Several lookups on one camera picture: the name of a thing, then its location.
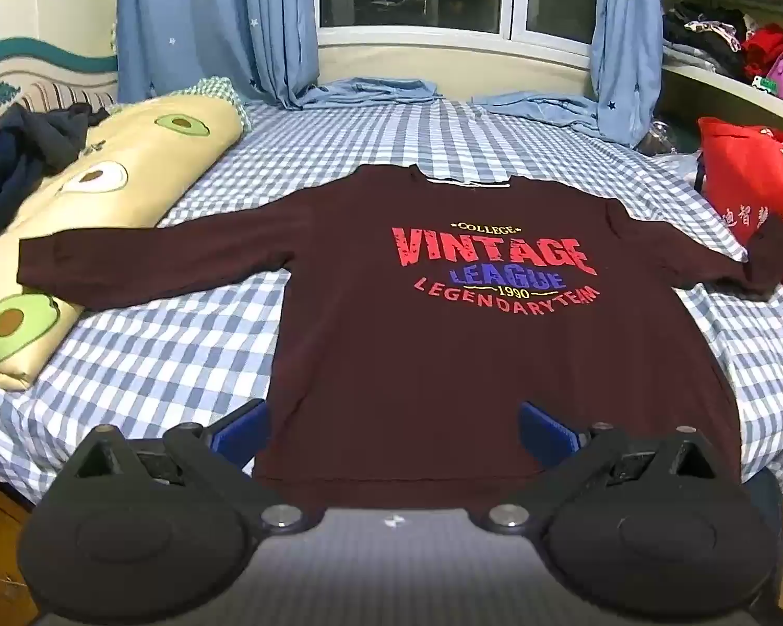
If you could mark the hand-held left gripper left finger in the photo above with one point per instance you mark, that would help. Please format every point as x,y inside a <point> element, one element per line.
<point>241,430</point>

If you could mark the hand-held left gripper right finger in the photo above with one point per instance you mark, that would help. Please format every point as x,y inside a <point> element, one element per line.
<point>548,433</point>

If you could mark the maroon printed sweatshirt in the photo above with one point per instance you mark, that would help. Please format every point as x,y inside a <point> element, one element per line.
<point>430,352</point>

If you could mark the pile of dark clothes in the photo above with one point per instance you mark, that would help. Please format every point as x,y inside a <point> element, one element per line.
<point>698,36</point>

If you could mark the blue checkered bed sheet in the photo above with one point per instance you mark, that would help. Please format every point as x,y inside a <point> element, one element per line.
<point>169,352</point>

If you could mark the red tote bag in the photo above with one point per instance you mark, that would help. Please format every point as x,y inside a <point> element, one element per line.
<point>750,176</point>

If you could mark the yellow avocado print pillow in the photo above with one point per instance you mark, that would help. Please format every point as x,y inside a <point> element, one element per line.
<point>104,208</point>

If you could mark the clear plastic bag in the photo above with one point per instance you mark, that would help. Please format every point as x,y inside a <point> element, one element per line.
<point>659,138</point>

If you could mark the green checkered pillow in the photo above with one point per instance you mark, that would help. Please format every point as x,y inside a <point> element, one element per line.
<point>225,101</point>

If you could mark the white green toy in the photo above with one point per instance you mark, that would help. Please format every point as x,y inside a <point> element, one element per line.
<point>765,84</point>

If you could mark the dark navy clothing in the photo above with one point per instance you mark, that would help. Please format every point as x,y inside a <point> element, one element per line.
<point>19,156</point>

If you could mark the white curved shelf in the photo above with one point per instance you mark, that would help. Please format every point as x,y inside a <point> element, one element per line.
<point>711,88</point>

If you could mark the red garment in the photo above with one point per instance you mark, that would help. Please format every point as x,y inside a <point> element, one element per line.
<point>770,45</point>

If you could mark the striped headboard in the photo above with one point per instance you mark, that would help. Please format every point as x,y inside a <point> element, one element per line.
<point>45,88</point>

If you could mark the blue star curtain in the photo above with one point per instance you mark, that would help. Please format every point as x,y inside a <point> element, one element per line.
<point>626,45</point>
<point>189,19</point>

